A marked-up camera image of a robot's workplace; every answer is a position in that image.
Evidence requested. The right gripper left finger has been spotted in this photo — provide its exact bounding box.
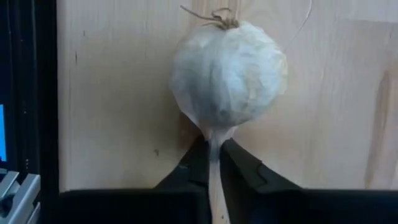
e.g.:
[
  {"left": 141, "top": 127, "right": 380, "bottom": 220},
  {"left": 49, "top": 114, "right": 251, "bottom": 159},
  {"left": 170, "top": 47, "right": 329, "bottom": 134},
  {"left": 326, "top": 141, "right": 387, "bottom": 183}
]
[{"left": 58, "top": 136, "right": 213, "bottom": 224}]

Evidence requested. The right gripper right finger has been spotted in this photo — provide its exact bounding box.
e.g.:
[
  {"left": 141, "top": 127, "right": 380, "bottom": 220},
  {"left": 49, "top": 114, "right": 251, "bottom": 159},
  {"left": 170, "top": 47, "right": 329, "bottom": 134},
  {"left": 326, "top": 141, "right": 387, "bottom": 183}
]
[{"left": 219, "top": 138, "right": 398, "bottom": 224}]

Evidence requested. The white garlic bulb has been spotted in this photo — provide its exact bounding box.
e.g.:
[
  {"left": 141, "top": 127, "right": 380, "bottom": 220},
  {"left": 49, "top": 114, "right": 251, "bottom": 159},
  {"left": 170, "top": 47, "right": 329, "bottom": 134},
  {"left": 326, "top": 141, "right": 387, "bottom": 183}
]
[{"left": 169, "top": 5, "right": 289, "bottom": 224}]

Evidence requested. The silver frame plate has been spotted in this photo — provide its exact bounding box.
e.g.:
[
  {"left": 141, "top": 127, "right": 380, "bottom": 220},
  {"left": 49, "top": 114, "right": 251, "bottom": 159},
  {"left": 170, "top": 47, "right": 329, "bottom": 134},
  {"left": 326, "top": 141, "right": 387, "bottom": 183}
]
[{"left": 0, "top": 169, "right": 41, "bottom": 224}]

